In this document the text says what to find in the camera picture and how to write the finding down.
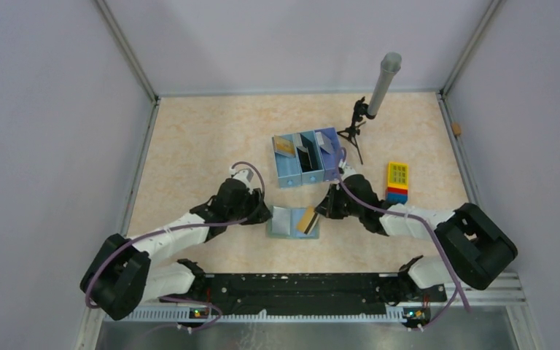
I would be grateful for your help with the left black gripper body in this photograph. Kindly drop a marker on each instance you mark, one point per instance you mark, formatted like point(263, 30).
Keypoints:
point(250, 208)

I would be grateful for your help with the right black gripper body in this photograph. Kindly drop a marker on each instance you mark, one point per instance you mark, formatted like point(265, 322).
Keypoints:
point(339, 205)

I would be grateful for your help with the gold credit card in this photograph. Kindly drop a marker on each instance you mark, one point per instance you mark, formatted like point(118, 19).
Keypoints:
point(283, 147)
point(308, 221)

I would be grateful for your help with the green leather card holder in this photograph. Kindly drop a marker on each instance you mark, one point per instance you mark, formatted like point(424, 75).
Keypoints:
point(283, 221)

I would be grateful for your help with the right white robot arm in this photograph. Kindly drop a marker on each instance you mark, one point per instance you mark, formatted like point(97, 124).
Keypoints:
point(471, 248)

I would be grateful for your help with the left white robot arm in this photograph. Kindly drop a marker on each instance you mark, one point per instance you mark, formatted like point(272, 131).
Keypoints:
point(128, 271)

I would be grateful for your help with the middle blue card tray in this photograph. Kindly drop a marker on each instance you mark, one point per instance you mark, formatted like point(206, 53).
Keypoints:
point(307, 139)

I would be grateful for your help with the black credit card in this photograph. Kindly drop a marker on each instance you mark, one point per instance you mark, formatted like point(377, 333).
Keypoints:
point(307, 160)

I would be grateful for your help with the purple card tray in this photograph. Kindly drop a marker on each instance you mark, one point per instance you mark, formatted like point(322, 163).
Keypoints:
point(329, 161)

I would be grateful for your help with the light blue card tray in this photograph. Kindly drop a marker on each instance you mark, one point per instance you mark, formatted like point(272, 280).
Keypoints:
point(288, 170)

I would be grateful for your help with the coloured toy brick block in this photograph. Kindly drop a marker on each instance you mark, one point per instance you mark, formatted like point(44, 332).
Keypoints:
point(397, 182)

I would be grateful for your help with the grey cylinder on tripod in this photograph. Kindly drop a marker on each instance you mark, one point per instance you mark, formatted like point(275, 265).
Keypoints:
point(389, 66)

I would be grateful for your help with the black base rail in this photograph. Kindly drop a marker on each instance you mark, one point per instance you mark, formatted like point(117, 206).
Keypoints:
point(309, 294)

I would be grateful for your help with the small brown wall piece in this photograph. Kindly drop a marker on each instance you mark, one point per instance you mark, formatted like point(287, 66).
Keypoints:
point(456, 129)

